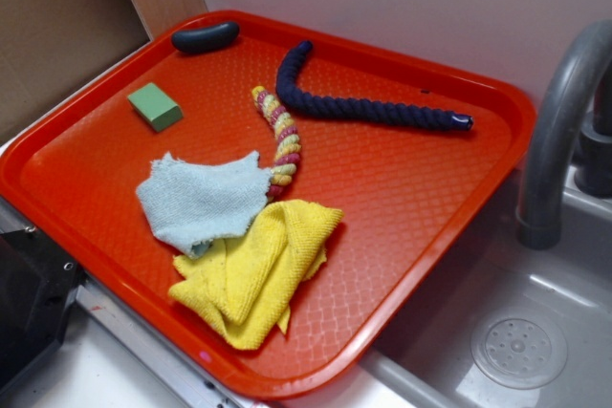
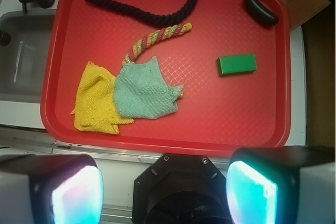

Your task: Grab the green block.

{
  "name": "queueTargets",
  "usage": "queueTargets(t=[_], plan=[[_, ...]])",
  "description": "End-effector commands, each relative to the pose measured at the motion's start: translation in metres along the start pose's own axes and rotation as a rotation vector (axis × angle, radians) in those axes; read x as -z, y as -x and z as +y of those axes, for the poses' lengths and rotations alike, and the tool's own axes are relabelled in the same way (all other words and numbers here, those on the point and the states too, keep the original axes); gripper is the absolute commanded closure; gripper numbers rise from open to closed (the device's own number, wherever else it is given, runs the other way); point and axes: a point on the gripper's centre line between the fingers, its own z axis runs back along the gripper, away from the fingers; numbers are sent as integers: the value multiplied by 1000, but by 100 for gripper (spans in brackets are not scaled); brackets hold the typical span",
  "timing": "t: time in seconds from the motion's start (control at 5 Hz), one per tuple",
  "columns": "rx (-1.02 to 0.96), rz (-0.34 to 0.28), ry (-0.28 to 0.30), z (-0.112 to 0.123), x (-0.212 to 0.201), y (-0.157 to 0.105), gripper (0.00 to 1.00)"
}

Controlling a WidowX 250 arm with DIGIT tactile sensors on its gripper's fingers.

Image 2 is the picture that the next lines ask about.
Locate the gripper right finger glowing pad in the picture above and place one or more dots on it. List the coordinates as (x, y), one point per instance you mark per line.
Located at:
(290, 184)

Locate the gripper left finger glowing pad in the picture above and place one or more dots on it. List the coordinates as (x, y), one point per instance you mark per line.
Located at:
(50, 189)

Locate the green rectangular block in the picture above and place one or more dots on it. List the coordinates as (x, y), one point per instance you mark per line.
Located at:
(236, 64)

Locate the yellow knitted cloth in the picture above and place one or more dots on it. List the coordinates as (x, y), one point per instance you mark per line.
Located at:
(95, 109)

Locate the grey sink basin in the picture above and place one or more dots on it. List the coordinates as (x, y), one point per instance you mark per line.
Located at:
(23, 60)

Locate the light green knitted cloth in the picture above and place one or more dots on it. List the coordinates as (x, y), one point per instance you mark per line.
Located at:
(141, 91)

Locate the red plastic tray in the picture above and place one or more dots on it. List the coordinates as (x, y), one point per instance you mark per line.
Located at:
(216, 114)

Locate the black curved sausage toy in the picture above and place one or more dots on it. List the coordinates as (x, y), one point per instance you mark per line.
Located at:
(260, 13)

